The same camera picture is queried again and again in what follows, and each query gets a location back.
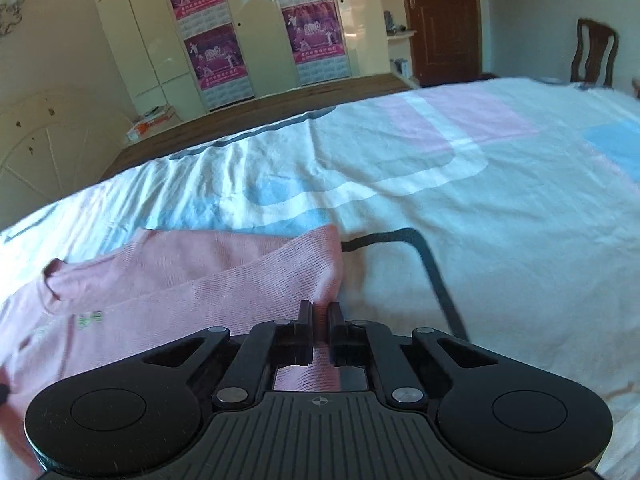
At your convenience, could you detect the stack of books and boxes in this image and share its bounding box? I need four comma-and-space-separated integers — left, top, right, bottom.
125, 104, 184, 142

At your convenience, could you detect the cream curved headboard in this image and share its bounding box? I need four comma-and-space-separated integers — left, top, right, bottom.
0, 87, 147, 232

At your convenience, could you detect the wooden bed platform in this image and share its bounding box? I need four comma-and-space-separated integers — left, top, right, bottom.
100, 72, 413, 181

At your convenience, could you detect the cream wardrobe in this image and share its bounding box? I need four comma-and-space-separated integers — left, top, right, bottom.
82, 0, 396, 117

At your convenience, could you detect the pink ribbed knit top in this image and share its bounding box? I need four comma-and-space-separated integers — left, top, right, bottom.
0, 224, 373, 480

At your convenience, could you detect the dark wooden chair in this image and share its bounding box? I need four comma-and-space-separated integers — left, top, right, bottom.
570, 17, 621, 89

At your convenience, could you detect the cream corner shelf unit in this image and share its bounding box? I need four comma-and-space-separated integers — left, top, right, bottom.
374, 0, 419, 82

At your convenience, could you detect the metal wall lamp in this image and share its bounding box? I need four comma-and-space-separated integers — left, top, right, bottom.
0, 0, 27, 37

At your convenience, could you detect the pastel printed bed sheet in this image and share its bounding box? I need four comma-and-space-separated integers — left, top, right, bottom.
0, 76, 640, 480

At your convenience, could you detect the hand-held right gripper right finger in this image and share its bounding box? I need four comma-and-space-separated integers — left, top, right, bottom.
327, 302, 501, 407

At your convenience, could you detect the brown wooden door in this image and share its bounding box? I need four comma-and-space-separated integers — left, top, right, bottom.
397, 0, 484, 87

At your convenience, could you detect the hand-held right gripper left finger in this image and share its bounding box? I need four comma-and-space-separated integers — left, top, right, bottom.
144, 301, 315, 412

